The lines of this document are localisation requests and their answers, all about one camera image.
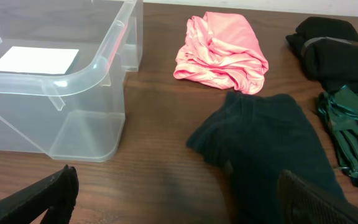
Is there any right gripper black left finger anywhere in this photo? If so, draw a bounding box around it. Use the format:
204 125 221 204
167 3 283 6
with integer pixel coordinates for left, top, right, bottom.
0 165 79 224

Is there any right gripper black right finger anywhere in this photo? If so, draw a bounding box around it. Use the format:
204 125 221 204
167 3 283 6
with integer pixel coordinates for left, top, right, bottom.
277 170 358 224

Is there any dark navy folded garment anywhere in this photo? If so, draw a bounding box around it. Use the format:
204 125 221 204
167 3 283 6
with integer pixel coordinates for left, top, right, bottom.
186 92 345 223

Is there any dark green folded garment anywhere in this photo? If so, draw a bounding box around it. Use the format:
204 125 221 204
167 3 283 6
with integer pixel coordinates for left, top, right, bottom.
317 85 358 187

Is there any clear plastic storage bin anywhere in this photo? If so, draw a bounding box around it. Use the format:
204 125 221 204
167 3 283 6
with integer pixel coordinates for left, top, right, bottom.
0 0 143 162

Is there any white label in bin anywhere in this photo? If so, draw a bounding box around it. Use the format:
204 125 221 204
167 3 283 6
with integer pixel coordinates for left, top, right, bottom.
0 46 79 75

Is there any black garment with band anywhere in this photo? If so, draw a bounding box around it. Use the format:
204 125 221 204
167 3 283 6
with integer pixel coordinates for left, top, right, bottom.
286 17 358 93

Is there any pink folded garment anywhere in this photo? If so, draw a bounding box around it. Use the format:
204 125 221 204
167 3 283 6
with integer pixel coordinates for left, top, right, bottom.
173 12 269 95

